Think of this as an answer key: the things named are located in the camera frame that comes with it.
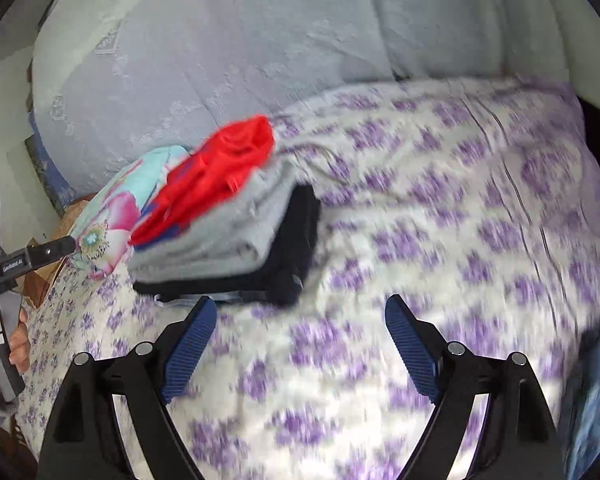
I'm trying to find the red pants with striped band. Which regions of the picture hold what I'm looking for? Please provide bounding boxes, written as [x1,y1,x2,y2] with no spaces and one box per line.
[131,115,275,249]

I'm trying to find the blue denim garment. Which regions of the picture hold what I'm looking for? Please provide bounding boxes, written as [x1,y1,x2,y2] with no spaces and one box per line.
[558,326,600,479]

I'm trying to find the teal pink floral pillow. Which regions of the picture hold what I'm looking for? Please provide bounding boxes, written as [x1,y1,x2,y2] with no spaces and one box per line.
[70,145,188,280]

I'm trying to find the blue framed picture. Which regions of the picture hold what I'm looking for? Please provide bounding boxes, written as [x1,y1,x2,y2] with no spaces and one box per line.
[24,109,77,219]

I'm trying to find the purple floral white bedspread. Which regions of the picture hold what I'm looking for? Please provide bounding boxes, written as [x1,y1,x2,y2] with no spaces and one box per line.
[17,77,600,480]

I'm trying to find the grey folded garment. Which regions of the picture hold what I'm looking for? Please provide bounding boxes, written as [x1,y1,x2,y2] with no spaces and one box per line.
[128,160,298,284]

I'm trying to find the black folded garment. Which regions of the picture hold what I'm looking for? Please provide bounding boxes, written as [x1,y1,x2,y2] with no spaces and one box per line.
[133,184,321,307]

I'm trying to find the white lace headboard cover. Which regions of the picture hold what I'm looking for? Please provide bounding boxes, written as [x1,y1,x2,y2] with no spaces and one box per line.
[32,0,569,194]

